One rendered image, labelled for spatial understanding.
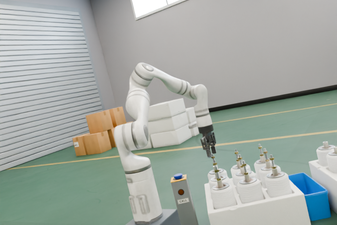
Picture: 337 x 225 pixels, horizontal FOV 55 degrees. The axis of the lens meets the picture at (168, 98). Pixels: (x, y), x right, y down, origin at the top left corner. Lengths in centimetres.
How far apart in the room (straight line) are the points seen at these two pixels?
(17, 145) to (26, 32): 225
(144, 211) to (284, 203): 60
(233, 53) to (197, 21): 105
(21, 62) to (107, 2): 279
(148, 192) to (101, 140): 400
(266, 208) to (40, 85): 601
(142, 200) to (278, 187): 60
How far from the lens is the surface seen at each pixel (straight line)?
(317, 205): 162
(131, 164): 107
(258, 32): 658
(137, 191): 110
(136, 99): 120
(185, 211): 149
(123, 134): 106
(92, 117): 521
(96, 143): 506
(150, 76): 141
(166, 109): 405
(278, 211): 144
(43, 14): 756
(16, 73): 674
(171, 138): 411
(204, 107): 159
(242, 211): 141
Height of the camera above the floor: 71
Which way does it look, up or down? 2 degrees down
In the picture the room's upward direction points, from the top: 14 degrees counter-clockwise
